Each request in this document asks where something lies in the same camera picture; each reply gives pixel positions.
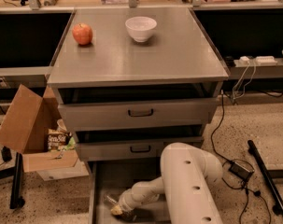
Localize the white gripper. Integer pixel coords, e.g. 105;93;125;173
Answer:
110;193;139;216

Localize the sea salt snack bag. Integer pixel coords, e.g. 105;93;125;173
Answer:
47;129;69;151

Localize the black power cable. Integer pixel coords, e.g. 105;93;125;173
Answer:
210;90;273;224

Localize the grey drawer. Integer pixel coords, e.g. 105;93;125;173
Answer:
76;136;204;161
59;98;218;132
89;158;172;224

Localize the white power strip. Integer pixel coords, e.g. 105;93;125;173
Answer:
237;56;277;66

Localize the black stand leg right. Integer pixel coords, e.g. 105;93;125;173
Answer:
248;140;283;216

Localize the clear plastic water bottle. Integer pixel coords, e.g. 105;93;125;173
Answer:
103;193;136;222

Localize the black stand leg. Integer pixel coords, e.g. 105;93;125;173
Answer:
248;140;283;216
9;153;25;209

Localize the brown cardboard box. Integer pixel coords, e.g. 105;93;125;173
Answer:
0;85;78;173

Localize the grey middle drawer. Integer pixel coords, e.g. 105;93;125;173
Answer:
76;136;204;161

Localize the grey bottom drawer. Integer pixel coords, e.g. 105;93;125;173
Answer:
89;158;172;224

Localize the red apple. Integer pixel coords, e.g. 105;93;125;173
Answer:
72;23;93;46

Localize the black power adapter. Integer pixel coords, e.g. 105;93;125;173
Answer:
229;162;253;181

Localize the black stand leg left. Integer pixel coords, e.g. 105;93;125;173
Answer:
9;153;25;209

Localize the white ceramic bowl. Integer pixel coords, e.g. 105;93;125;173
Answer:
125;16;157;43

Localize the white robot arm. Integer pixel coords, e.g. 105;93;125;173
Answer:
110;143;223;224

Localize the grey top drawer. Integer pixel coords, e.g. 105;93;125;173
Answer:
59;98;218;132

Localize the grey drawer cabinet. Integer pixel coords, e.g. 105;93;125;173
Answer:
47;6;231;175

